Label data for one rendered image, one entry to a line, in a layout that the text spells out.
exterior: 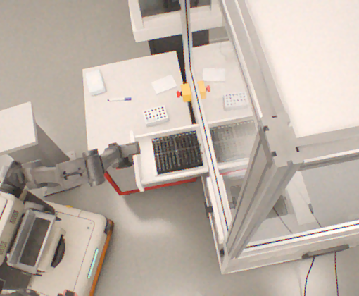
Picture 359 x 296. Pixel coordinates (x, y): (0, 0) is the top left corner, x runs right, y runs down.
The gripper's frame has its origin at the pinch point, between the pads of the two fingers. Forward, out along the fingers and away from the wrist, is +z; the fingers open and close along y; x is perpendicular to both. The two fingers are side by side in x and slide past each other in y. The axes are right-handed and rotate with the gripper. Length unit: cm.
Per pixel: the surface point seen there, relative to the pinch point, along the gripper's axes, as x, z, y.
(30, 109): 53, 13, -56
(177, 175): -9.3, 0.9, 22.9
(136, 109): 38.7, 14.4, 6.7
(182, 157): -1.0, 0.5, 27.1
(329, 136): -47, -109, 50
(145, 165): 0.9, 6.3, 8.1
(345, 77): -37, -106, 57
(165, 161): -1.0, 1.4, 18.4
